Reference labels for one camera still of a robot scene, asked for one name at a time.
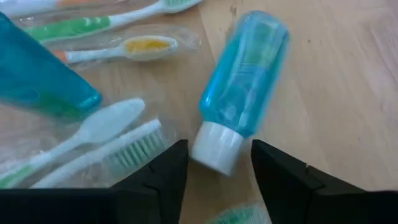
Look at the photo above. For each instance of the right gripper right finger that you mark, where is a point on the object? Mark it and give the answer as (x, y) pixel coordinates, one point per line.
(304, 196)

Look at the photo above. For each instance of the blue mouthwash bottle white cap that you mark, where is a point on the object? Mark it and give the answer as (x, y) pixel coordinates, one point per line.
(242, 81)
(37, 74)

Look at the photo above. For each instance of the pile of clear plastic packets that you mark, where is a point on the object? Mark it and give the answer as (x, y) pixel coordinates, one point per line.
(133, 149)

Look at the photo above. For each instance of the orange toothbrush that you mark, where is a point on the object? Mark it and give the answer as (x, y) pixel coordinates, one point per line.
(37, 5)
(146, 46)

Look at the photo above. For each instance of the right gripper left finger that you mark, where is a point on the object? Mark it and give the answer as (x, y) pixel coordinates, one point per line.
(149, 193)

